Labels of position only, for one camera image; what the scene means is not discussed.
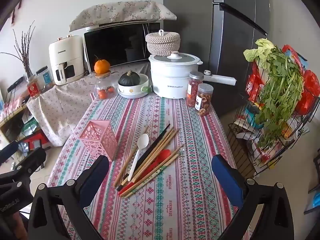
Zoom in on napa cabbage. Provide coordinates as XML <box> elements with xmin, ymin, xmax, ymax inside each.
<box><xmin>243</xmin><ymin>38</ymin><xmax>276</xmax><ymax>68</ymax></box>

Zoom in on jar of red dried fruit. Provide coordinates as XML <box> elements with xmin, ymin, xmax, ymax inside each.
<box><xmin>186</xmin><ymin>71</ymin><xmax>205</xmax><ymax>108</ymax></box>

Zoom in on woven lidded basket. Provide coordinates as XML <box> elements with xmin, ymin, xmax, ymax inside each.
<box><xmin>145</xmin><ymin>29</ymin><xmax>181</xmax><ymax>56</ymax></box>

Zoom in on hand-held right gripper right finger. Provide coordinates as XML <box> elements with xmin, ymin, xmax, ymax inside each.
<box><xmin>211</xmin><ymin>154</ymin><xmax>294</xmax><ymax>240</ymax></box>

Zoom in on dark green pumpkin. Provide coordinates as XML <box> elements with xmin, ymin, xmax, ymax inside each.
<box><xmin>118</xmin><ymin>70</ymin><xmax>141</xmax><ymax>86</ymax></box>

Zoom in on floral cabinet cloth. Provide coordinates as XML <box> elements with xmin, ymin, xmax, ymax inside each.
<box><xmin>26</xmin><ymin>62</ymin><xmax>151</xmax><ymax>147</ymax></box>

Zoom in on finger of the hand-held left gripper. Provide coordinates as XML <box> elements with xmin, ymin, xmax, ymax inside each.
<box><xmin>10</xmin><ymin>147</ymin><xmax>47</xmax><ymax>180</ymax></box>
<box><xmin>0</xmin><ymin>141</ymin><xmax>19</xmax><ymax>167</ymax></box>

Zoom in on dried branches in vase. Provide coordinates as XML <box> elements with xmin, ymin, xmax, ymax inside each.
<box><xmin>0</xmin><ymin>21</ymin><xmax>37</xmax><ymax>81</ymax></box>

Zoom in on patterned red green tablecloth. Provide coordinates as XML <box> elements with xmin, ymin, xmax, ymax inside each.
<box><xmin>47</xmin><ymin>94</ymin><xmax>250</xmax><ymax>240</ymax></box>

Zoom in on red plastic bag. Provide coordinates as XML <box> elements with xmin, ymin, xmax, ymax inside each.
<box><xmin>294</xmin><ymin>69</ymin><xmax>320</xmax><ymax>116</ymax></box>

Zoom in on large orange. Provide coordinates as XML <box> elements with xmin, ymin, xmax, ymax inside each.
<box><xmin>94</xmin><ymin>58</ymin><xmax>111</xmax><ymax>75</ymax></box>

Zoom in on floral cloth microwave cover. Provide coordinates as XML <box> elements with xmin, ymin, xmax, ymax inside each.
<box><xmin>69</xmin><ymin>1</ymin><xmax>177</xmax><ymax>32</ymax></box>

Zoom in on leafy green herb bunch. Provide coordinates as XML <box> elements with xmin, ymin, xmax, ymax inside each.
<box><xmin>254</xmin><ymin>45</ymin><xmax>305</xmax><ymax>148</ymax></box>

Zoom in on white bowl with green handles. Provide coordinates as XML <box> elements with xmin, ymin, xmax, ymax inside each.
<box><xmin>117</xmin><ymin>74</ymin><xmax>153</xmax><ymax>99</ymax></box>

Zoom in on bamboo chopsticks pair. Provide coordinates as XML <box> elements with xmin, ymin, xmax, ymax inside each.
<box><xmin>124</xmin><ymin>144</ymin><xmax>185</xmax><ymax>198</ymax></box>

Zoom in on pale wooden chopstick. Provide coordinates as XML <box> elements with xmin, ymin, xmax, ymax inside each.
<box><xmin>113</xmin><ymin>126</ymin><xmax>149</xmax><ymax>187</ymax></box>

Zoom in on white plastic spoon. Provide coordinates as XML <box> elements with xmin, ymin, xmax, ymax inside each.
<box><xmin>127</xmin><ymin>133</ymin><xmax>150</xmax><ymax>182</ymax></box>

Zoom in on grey refrigerator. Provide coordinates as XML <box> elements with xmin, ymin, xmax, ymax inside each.
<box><xmin>162</xmin><ymin>0</ymin><xmax>272</xmax><ymax>117</ymax></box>

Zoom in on white electric cooking pot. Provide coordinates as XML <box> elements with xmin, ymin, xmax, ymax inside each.
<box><xmin>148</xmin><ymin>51</ymin><xmax>237</xmax><ymax>99</ymax></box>

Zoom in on pink perforated utensil holder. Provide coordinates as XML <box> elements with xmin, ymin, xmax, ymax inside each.
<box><xmin>78</xmin><ymin>120</ymin><xmax>118</xmax><ymax>162</ymax></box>

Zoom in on red plastic spoon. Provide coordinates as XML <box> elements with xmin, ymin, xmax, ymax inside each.
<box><xmin>118</xmin><ymin>149</ymin><xmax>175</xmax><ymax>196</ymax></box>

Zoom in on red and blue bag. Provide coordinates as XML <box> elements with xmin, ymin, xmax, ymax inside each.
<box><xmin>282</xmin><ymin>44</ymin><xmax>308</xmax><ymax>68</ymax></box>

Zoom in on glass jar with small oranges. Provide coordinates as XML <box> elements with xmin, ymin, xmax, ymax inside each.
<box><xmin>94</xmin><ymin>71</ymin><xmax>117</xmax><ymax>101</ymax></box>

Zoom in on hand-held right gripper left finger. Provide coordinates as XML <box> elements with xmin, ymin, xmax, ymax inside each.
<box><xmin>27</xmin><ymin>155</ymin><xmax>110</xmax><ymax>240</ymax></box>

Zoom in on white air fryer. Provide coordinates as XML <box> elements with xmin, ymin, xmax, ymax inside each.
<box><xmin>49</xmin><ymin>34</ymin><xmax>86</xmax><ymax>86</ymax></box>

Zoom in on brown wooden chopstick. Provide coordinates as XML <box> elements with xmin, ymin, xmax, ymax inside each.
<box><xmin>130</xmin><ymin>127</ymin><xmax>174</xmax><ymax>182</ymax></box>
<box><xmin>134</xmin><ymin>130</ymin><xmax>180</xmax><ymax>180</ymax></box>
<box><xmin>132</xmin><ymin>129</ymin><xmax>179</xmax><ymax>182</ymax></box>
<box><xmin>131</xmin><ymin>128</ymin><xmax>176</xmax><ymax>182</ymax></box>

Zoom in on blue plastic stool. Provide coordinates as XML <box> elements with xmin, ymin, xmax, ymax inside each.
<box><xmin>303</xmin><ymin>191</ymin><xmax>320</xmax><ymax>215</ymax></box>

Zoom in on black wire rack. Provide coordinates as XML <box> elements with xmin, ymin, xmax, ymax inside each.
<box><xmin>227</xmin><ymin>44</ymin><xmax>320</xmax><ymax>178</ymax></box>

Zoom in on blue label container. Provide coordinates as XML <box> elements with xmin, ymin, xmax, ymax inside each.
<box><xmin>36</xmin><ymin>66</ymin><xmax>54</xmax><ymax>87</ymax></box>

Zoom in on glass pot lid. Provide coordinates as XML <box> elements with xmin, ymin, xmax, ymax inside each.
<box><xmin>149</xmin><ymin>51</ymin><xmax>201</xmax><ymax>66</ymax></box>

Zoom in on black microwave oven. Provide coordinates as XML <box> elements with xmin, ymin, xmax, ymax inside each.
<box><xmin>84</xmin><ymin>21</ymin><xmax>162</xmax><ymax>75</ymax></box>

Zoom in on jar of dried fruit slices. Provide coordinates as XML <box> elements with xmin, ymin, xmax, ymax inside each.
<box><xmin>195</xmin><ymin>83</ymin><xmax>214</xmax><ymax>117</ymax></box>

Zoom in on red label glass jar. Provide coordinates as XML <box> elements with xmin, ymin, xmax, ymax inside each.
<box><xmin>26</xmin><ymin>74</ymin><xmax>40</xmax><ymax>99</ymax></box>

